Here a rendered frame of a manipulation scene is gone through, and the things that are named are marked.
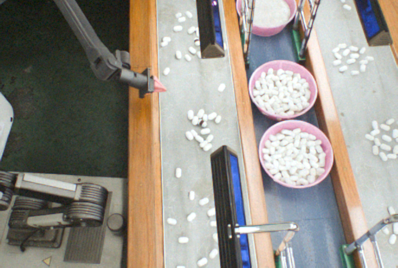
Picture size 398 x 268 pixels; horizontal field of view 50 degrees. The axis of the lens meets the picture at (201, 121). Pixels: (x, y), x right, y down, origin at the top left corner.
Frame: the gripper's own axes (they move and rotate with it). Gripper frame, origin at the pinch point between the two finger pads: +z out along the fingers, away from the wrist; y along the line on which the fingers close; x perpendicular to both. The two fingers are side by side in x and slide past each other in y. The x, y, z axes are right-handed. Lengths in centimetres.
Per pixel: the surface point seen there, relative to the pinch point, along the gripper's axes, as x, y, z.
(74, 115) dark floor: 102, 41, 6
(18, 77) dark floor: 126, 73, -22
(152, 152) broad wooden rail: 8.6, -22.7, -0.3
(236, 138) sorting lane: -9.6, -18.4, 25.6
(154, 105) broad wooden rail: 8.4, -2.3, 1.2
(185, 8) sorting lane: 0, 49, 14
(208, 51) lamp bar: -29.8, -3.1, -3.0
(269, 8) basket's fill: -23, 46, 43
